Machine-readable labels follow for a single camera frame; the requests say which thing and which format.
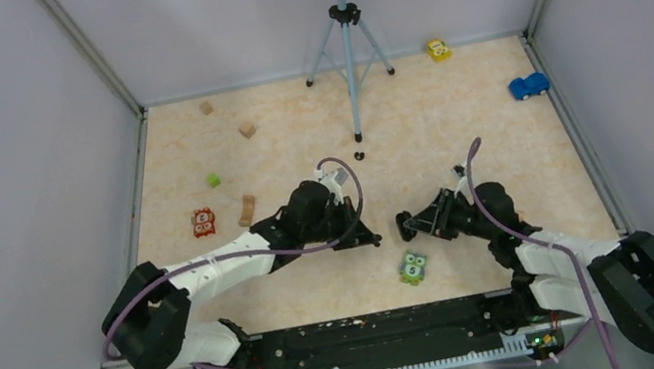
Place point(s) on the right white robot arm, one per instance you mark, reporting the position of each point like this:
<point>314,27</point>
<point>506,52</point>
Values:
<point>612,281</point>

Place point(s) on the wooden cube block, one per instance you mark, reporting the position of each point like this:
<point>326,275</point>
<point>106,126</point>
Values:
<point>247,129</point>

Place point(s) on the small green cube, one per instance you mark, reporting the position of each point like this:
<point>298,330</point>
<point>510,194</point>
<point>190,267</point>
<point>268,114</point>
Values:
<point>214,180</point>

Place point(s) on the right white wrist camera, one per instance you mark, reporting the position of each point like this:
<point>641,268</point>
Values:
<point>459,172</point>

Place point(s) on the black earbud charging case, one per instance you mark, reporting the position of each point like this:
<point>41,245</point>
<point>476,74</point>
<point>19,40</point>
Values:
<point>406,232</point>

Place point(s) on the green owl number block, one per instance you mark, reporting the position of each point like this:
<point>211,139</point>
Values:
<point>412,268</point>

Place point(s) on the wooden arch block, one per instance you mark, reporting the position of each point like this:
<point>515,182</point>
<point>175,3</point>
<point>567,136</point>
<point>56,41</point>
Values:
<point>248,210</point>

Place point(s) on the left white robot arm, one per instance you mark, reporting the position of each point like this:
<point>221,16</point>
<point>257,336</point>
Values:
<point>152,323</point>

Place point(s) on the orange red animal block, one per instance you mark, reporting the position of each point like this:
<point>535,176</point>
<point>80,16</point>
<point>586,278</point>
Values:
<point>203,222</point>

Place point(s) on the small wooden cube far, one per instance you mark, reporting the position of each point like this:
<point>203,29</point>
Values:
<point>206,108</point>

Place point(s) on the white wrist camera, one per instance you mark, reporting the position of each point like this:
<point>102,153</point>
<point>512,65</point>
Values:
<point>459,172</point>
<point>333,180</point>

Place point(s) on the light blue tripod stand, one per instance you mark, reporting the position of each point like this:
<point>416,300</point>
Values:
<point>346,16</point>

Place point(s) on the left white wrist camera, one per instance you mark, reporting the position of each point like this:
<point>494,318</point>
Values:
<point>333,180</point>

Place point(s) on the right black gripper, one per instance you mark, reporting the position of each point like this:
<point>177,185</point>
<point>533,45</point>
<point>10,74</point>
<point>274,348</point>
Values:
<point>435,219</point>

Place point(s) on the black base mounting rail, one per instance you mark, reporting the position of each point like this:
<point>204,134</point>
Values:
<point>426,333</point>

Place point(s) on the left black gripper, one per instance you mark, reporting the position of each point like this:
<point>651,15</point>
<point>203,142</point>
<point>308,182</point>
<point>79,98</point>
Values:
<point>359,237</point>

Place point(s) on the blue toy car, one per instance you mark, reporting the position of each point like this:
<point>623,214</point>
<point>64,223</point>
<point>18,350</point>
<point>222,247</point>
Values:
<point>535,84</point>

